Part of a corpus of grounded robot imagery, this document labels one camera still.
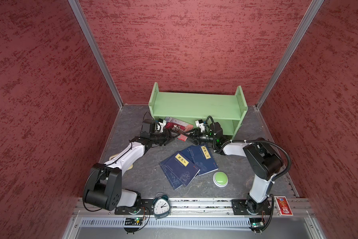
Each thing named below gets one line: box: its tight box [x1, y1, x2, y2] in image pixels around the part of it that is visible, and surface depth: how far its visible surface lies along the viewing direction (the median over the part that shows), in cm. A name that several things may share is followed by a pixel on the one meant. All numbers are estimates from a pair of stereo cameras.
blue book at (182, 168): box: [164, 151, 201, 188], surface depth 87 cm
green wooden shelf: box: [148, 82, 249, 140], surface depth 86 cm
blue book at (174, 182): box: [158, 161, 183, 191], surface depth 85 cm
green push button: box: [212, 171, 229, 188], surface depth 84 cm
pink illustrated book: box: [164, 116, 194, 142], surface depth 93 cm
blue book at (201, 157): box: [179, 143, 219, 176], surface depth 92 cm
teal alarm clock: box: [153, 194, 171, 221], surface depth 72 cm
